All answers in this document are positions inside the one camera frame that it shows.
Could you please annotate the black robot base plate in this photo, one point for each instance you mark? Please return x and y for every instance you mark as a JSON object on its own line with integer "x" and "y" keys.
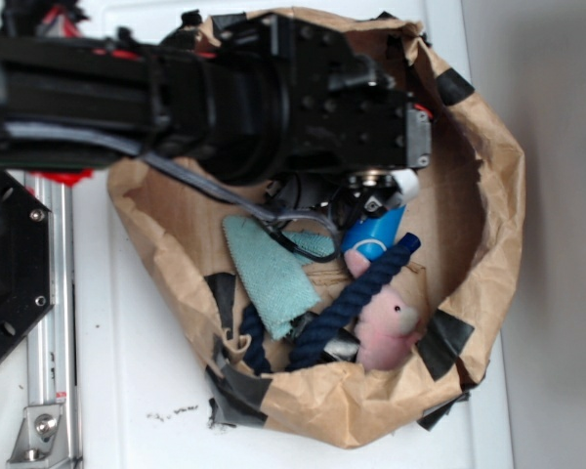
{"x": 25, "y": 262}

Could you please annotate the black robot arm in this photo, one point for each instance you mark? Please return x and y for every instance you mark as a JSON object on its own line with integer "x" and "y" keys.
{"x": 278, "y": 95}

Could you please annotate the brown paper bag bin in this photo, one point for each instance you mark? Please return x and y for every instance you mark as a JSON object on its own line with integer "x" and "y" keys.
{"x": 470, "y": 220}

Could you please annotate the light teal cloth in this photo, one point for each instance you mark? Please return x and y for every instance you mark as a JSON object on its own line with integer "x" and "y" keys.
{"x": 272, "y": 276}

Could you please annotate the aluminium rail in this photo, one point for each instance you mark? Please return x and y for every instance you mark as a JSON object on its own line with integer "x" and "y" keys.
{"x": 51, "y": 344}

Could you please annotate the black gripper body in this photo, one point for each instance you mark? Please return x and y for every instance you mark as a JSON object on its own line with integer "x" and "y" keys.
{"x": 348, "y": 122}

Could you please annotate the pink plush toy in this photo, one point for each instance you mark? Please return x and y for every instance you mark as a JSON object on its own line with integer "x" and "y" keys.
{"x": 386, "y": 329}

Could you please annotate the metal corner bracket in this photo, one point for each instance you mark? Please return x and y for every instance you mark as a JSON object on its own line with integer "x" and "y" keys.
{"x": 41, "y": 441}

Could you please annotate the blue plastic bottle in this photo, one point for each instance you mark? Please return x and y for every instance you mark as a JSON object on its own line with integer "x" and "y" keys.
{"x": 372, "y": 237}

